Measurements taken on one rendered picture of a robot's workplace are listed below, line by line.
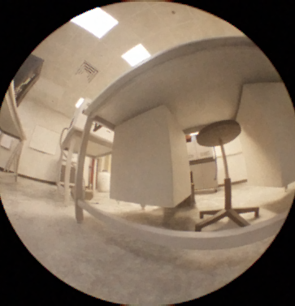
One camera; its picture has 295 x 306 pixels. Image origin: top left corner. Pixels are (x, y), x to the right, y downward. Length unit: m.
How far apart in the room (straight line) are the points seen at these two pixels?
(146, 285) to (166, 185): 0.44
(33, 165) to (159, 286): 4.21
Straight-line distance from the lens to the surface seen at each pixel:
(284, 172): 0.65
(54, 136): 4.41
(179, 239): 0.27
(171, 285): 0.37
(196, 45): 0.61
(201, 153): 2.45
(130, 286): 0.37
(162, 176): 0.52
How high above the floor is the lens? 0.31
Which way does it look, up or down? 18 degrees up
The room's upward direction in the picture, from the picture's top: 1 degrees counter-clockwise
